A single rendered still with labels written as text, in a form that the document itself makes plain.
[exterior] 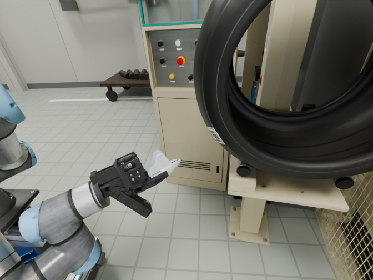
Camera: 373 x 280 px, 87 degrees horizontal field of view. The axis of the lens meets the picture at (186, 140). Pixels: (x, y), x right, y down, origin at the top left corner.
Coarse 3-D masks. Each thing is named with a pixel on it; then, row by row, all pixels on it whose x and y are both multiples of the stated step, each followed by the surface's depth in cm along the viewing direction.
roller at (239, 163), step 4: (240, 164) 63; (244, 164) 62; (236, 168) 64; (240, 168) 62; (244, 168) 62; (248, 168) 62; (240, 172) 63; (244, 172) 62; (248, 172) 62; (244, 176) 63
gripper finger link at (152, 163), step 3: (156, 150) 51; (153, 153) 51; (156, 153) 52; (153, 156) 51; (153, 159) 52; (174, 159) 53; (177, 159) 52; (150, 162) 51; (153, 162) 52; (171, 162) 52; (147, 165) 51; (150, 165) 52; (153, 165) 52; (147, 168) 51
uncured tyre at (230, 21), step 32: (224, 0) 38; (256, 0) 35; (224, 32) 39; (224, 64) 42; (224, 96) 46; (352, 96) 65; (224, 128) 51; (256, 128) 77; (288, 128) 76; (320, 128) 71; (352, 128) 64; (256, 160) 54; (288, 160) 53; (320, 160) 52; (352, 160) 48
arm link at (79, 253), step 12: (84, 228) 46; (72, 240) 43; (84, 240) 45; (48, 252) 42; (60, 252) 43; (72, 252) 43; (84, 252) 45; (96, 252) 48; (48, 264) 41; (60, 264) 42; (72, 264) 43; (84, 264) 45; (48, 276) 40; (60, 276) 42
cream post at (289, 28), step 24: (288, 0) 65; (312, 0) 64; (288, 24) 69; (264, 48) 85; (288, 48) 73; (264, 72) 79; (288, 72) 77; (264, 96) 84; (288, 96) 82; (240, 216) 137
